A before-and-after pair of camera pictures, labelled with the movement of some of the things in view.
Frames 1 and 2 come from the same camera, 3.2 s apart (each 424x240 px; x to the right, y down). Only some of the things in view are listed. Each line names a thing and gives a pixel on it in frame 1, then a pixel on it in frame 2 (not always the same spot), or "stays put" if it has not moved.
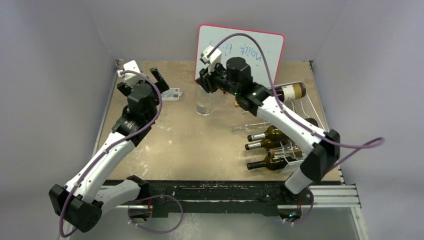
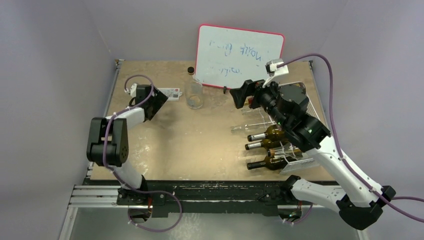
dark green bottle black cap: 271,162 stays put
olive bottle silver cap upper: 273,132 stays put
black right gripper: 207,80 to 253,94
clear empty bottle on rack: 256,128 stays put
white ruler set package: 171,94 stays put
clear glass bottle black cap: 205,102 to 194,90
